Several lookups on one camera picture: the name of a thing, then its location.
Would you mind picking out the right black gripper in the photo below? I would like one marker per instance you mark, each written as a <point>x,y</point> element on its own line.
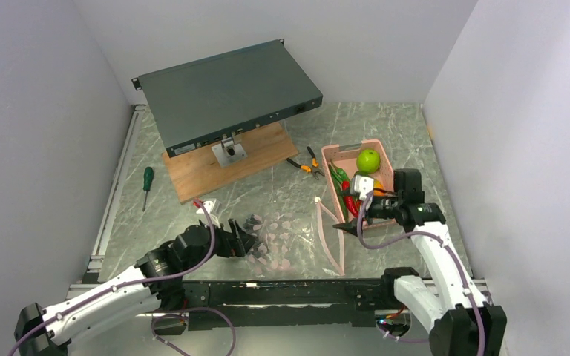
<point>350,226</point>

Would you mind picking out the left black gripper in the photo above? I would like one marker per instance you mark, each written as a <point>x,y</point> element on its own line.
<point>231,245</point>

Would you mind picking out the red fake chili pepper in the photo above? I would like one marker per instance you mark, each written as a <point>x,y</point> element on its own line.
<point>350,202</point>

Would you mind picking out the dark fake grape bunch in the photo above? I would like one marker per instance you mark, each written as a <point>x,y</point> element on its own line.
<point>253,223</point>

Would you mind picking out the green fake bean pod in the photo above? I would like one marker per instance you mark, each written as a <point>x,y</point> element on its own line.
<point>343,208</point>

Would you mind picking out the orange fake fruit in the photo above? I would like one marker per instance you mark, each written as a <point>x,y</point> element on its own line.
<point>378,186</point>

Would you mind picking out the green fake chili pepper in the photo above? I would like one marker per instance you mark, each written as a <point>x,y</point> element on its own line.
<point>340,179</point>

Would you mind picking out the clear zip top bag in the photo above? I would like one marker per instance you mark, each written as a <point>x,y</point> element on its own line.
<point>296,245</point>

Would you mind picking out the green fake apple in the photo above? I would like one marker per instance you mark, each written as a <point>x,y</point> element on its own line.
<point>368,161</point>

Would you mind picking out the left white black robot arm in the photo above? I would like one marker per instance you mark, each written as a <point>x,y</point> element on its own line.
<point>154,282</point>

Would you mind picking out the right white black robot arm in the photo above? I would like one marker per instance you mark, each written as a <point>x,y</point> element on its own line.
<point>459,318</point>

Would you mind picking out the pink perforated plastic basket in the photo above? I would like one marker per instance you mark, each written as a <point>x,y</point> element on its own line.
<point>345,156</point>

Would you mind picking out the orange black pliers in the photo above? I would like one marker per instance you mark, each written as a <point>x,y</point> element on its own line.
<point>312,168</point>

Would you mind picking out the brown wooden board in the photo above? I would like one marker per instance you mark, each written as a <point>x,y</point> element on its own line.
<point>206,169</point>

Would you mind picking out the dark grey rack server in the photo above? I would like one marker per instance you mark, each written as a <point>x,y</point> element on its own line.
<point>212,99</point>

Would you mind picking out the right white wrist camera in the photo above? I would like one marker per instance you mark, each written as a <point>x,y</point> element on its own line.
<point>361,186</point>

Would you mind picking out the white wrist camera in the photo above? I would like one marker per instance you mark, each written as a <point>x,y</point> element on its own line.
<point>361,186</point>
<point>211,207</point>

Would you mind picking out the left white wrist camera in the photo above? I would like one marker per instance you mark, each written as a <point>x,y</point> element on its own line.
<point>211,207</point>

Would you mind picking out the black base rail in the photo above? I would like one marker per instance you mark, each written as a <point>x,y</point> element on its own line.
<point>218,303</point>

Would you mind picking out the metal bracket with knob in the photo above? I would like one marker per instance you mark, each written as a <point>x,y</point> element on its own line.
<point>228,151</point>

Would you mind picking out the green handled screwdriver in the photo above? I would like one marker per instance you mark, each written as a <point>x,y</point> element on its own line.
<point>148,178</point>

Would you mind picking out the aluminium frame rail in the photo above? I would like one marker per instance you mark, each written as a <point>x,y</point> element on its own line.
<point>97,257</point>

